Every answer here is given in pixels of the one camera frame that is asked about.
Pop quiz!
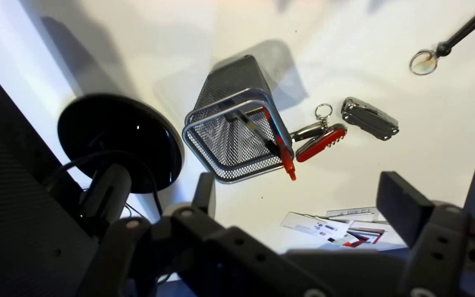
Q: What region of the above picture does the black monitor round stand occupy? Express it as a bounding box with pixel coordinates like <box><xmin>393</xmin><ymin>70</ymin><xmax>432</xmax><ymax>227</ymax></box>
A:
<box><xmin>0</xmin><ymin>48</ymin><xmax>187</xmax><ymax>297</ymax></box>

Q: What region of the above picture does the magnifying glass black handle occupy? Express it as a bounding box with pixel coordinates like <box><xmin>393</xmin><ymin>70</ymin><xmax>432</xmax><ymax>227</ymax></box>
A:
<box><xmin>408</xmin><ymin>2</ymin><xmax>475</xmax><ymax>78</ymax></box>

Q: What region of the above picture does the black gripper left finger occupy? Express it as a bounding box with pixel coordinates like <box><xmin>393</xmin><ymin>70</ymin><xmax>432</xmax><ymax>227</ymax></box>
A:
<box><xmin>75</xmin><ymin>171</ymin><xmax>334</xmax><ymax>297</ymax></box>

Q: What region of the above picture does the white card blue print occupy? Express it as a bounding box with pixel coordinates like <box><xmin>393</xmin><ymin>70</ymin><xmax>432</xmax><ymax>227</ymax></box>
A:
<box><xmin>281</xmin><ymin>210</ymin><xmax>353</xmax><ymax>245</ymax></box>

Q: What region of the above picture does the red pen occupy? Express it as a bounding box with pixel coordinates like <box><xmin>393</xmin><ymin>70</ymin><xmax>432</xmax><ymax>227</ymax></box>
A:
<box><xmin>261</xmin><ymin>106</ymin><xmax>299</xmax><ymax>184</ymax></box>

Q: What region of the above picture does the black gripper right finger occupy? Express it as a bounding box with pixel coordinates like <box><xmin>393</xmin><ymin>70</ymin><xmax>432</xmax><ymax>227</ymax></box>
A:
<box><xmin>376</xmin><ymin>171</ymin><xmax>475</xmax><ymax>297</ymax></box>

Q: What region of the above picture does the black pen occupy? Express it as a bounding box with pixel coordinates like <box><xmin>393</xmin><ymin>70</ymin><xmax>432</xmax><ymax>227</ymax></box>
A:
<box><xmin>236</xmin><ymin>110</ymin><xmax>284</xmax><ymax>161</ymax></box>

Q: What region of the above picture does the red pocket knife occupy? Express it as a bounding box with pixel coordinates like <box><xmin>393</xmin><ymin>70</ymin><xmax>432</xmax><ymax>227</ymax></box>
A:
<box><xmin>294</xmin><ymin>123</ymin><xmax>350</xmax><ymax>166</ymax></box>

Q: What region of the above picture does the grey folding multitool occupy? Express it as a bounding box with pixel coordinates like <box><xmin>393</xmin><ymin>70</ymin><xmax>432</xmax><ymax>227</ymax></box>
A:
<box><xmin>340</xmin><ymin>96</ymin><xmax>403</xmax><ymax>143</ymax></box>

